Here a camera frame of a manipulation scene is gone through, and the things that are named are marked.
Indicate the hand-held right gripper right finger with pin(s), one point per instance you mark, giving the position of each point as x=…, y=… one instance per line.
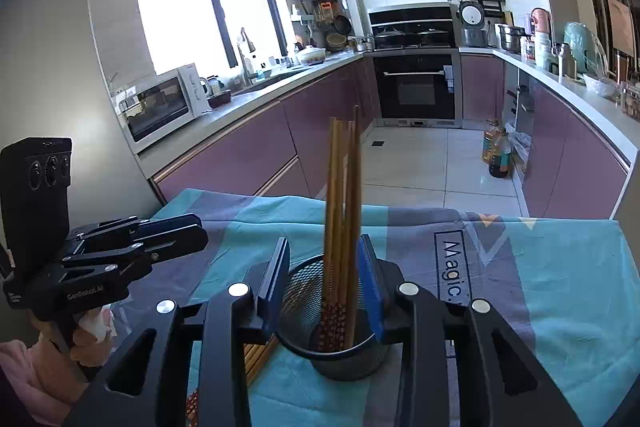
x=372, y=289

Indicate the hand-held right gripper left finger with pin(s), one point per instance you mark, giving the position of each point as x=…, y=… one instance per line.
x=275, y=289

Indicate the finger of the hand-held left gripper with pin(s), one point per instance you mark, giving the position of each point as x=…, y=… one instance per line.
x=165, y=223
x=170, y=247

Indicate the black mesh utensil holder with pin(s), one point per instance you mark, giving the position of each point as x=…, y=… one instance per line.
x=345, y=367

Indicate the purple base cabinets long run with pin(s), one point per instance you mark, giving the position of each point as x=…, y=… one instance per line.
x=240, y=142

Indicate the white microwave oven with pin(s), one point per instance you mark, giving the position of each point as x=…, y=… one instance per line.
x=150, y=112

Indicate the dark bowl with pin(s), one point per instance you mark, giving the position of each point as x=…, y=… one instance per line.
x=220, y=99

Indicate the steel kitchen faucet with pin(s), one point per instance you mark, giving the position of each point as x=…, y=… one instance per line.
x=240, y=67

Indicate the teal grey printed tablecloth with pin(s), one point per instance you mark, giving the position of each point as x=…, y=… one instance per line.
x=550, y=282

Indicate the yellow cooking oil bottle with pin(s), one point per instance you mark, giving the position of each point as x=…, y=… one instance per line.
x=490, y=147

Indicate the clear plastic bag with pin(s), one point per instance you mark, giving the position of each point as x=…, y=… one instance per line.
x=520, y=147

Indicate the black built-in oven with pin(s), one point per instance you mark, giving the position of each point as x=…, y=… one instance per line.
x=415, y=87

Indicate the kitchen window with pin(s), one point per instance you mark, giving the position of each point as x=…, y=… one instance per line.
x=170, y=7

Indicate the white casserole pot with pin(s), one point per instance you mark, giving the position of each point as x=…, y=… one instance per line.
x=311, y=57

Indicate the purple base cabinets short run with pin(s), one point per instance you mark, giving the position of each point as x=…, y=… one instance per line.
x=575, y=157

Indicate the woven basket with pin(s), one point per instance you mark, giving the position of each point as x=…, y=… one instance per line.
x=335, y=43

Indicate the black wok with lid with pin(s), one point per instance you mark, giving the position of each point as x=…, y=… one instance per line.
x=390, y=38
x=432, y=37

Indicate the black hanging pan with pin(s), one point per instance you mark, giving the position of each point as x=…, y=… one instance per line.
x=343, y=26

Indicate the black range hood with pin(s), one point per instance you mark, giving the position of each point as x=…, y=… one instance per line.
x=410, y=14

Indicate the silver rice cooker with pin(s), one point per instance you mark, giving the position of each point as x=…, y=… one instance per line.
x=472, y=24

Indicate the steel stockpot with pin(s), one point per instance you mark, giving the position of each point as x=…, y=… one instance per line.
x=510, y=38

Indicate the steel thermos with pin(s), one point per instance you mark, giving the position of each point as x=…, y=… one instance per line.
x=566, y=62

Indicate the pink container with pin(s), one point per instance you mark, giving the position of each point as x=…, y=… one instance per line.
x=540, y=22

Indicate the teal covered appliance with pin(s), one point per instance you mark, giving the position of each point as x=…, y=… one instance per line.
x=580, y=42

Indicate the cardboard sheet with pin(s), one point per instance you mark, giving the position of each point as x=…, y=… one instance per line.
x=620, y=22

